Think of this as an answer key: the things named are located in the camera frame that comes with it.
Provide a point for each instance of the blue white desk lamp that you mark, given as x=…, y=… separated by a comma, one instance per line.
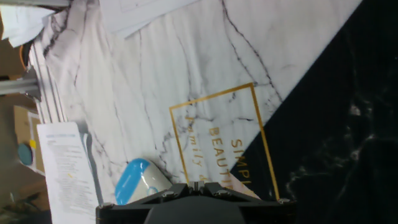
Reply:
x=133, y=177

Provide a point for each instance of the marble pink black tablecloth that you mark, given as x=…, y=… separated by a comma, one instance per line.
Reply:
x=186, y=62

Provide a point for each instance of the white loose paper sheet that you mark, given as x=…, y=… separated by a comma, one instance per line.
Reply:
x=25, y=25

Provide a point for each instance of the aluminium frame bar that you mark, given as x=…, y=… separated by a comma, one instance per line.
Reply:
x=15, y=86

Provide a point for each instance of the teal round disc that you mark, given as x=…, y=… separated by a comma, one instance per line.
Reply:
x=25, y=154

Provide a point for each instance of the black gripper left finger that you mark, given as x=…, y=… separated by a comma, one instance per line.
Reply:
x=124, y=213

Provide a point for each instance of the brown cardboard box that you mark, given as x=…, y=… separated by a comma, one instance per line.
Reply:
x=23, y=124

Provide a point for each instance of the printed table paper stack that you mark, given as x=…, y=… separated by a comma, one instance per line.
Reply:
x=140, y=15

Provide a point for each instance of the text paper with blue heading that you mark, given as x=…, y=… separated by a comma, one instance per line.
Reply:
x=68, y=174

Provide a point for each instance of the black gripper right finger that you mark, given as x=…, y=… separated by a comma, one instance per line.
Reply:
x=267, y=213

